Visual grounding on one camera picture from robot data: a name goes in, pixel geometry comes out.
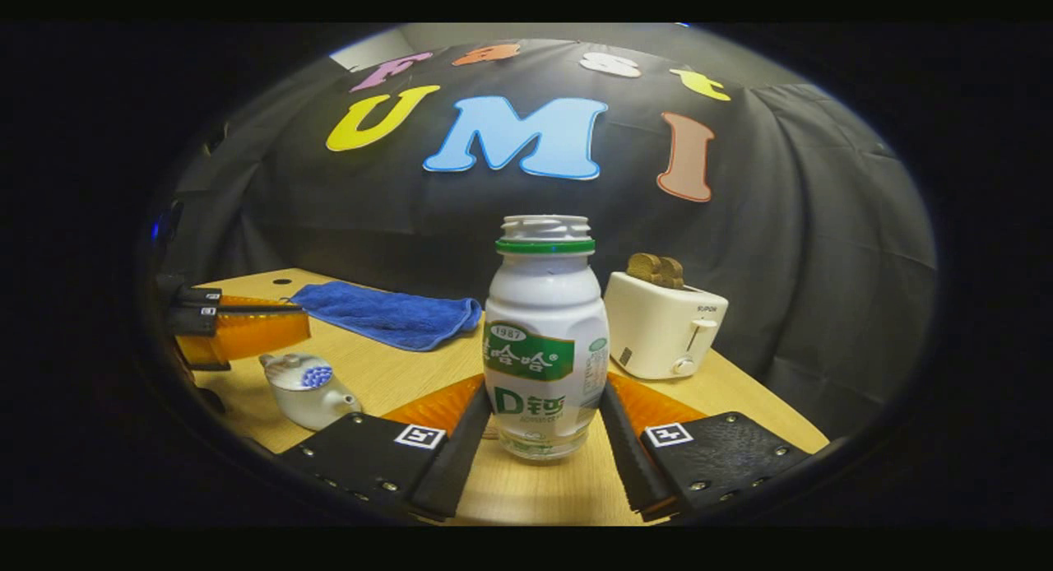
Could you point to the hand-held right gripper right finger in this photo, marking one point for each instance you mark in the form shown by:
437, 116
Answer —
633, 464

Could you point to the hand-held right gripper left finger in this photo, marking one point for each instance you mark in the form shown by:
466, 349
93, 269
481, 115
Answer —
461, 464

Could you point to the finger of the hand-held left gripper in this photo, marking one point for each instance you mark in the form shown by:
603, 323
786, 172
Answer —
247, 336
197, 295

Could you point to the white teacup with spout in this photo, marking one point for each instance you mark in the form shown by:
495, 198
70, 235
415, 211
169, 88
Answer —
308, 406

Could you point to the white green-label water bottle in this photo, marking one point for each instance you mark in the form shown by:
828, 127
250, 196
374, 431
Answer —
543, 308

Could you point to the white toaster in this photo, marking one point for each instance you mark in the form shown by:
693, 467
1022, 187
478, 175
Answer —
658, 332

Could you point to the blue towel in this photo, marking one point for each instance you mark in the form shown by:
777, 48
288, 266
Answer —
387, 312

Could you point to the brown bread slice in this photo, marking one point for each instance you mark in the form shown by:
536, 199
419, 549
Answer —
644, 266
673, 272

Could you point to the black backdrop cloth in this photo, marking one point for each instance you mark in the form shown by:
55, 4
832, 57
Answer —
494, 225

